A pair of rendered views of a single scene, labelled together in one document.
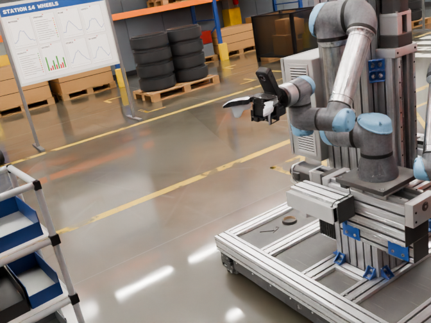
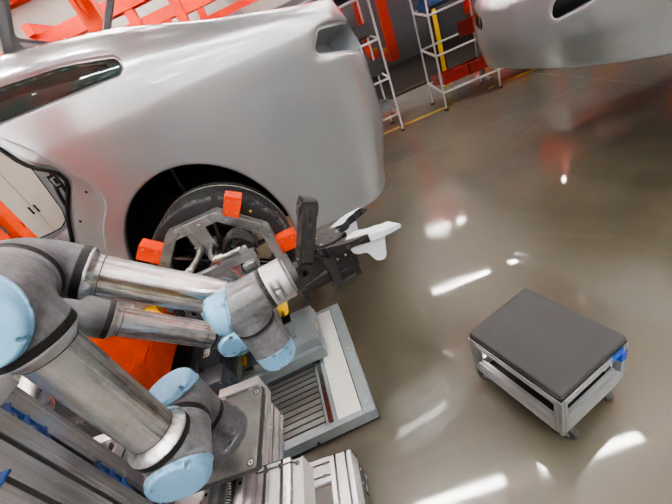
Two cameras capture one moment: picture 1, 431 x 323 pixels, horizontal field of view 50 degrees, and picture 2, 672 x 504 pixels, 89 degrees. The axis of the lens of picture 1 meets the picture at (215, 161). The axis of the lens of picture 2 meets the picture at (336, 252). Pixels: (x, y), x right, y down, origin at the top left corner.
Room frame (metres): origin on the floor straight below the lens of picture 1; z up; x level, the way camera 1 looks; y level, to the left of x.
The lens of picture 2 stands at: (1.82, 0.13, 1.53)
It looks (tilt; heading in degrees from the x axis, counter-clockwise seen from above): 31 degrees down; 216
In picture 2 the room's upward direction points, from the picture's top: 25 degrees counter-clockwise
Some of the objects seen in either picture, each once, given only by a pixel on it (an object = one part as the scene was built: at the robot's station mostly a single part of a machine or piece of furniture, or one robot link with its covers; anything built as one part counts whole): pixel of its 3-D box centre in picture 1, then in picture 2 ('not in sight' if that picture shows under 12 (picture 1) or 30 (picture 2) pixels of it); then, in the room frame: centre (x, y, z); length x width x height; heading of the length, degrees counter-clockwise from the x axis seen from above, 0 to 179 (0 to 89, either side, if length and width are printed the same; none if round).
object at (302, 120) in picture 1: (305, 118); (266, 334); (1.51, -0.32, 1.12); 0.11 x 0.08 x 0.11; 44
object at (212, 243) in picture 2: not in sight; (222, 240); (1.00, -0.93, 1.03); 0.19 x 0.18 x 0.11; 35
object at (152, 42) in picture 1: (171, 61); not in sight; (8.59, 0.46, 0.55); 1.40 x 0.80 x 1.09; 122
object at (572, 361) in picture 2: not in sight; (543, 360); (0.83, 0.14, 0.17); 0.43 x 0.36 x 0.34; 51
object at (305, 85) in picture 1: (298, 90); (241, 304); (1.52, -0.31, 1.21); 0.11 x 0.08 x 0.09; 134
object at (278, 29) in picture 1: (287, 34); not in sight; (9.98, -1.97, 0.49); 1.27 x 0.88 x 0.97; 30
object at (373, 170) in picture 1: (376, 162); (209, 425); (1.61, -0.60, 0.87); 0.15 x 0.15 x 0.10
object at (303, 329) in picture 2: not in sight; (275, 322); (0.82, -1.19, 0.32); 0.40 x 0.30 x 0.28; 125
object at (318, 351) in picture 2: not in sight; (282, 347); (0.85, -1.23, 0.13); 0.50 x 0.36 x 0.10; 125
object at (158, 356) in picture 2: not in sight; (142, 330); (1.21, -1.60, 0.69); 0.52 x 0.17 x 0.35; 35
